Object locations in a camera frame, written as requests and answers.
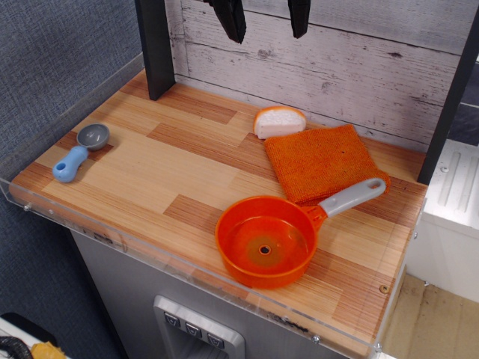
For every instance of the black right shelf post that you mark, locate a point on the black right shelf post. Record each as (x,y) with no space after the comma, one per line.
(455,94)

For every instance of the yellow object bottom left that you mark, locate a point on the yellow object bottom left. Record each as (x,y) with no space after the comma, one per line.
(46,351)

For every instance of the orange cloth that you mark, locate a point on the orange cloth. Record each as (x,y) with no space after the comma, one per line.
(315,164)

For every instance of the clear acrylic table guard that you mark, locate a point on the clear acrylic table guard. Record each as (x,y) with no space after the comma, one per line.
(157,190)

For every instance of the black left shelf post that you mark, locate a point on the black left shelf post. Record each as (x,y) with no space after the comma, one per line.
(156,46)

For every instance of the toy salmon sushi piece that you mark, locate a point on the toy salmon sushi piece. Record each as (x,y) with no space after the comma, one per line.
(277,121)

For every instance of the white ribbed appliance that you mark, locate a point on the white ribbed appliance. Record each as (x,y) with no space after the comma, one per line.
(444,246)

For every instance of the blue grey toy scoop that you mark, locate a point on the blue grey toy scoop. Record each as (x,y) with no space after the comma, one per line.
(90,138)

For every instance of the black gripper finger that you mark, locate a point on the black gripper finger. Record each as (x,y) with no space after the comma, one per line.
(230,13)
(299,16)

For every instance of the silver dispenser button panel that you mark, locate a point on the silver dispenser button panel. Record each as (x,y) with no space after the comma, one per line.
(188,334)

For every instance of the orange toy pan grey handle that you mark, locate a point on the orange toy pan grey handle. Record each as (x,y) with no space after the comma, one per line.
(268,242)

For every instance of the black shelf post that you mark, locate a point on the black shelf post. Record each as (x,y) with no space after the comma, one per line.
(455,94)
(156,46)

